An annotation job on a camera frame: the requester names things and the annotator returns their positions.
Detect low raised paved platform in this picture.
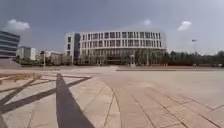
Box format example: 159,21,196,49
115,67,224,72

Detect floodlight mast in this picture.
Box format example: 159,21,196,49
191,38,198,56

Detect dark glass building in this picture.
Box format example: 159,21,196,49
0,30,22,60

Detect pale paved plaza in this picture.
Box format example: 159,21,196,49
0,65,224,128

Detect pale pole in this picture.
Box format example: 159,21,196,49
42,49,47,69

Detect small white building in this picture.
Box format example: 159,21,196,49
16,46,37,62

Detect row of trees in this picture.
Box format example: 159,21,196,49
78,49,168,66
165,49,224,67

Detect white building with window rows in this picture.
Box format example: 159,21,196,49
64,30,168,66

